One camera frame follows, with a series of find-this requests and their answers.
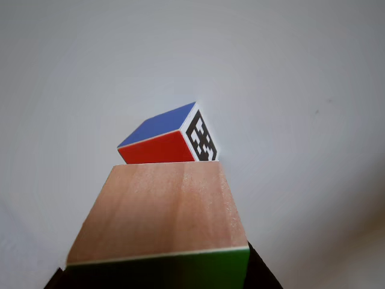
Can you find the wooden cube with green face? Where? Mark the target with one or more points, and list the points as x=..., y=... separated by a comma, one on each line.
x=162, y=216

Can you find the red blue cube with marker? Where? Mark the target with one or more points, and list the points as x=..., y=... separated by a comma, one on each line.
x=162, y=144

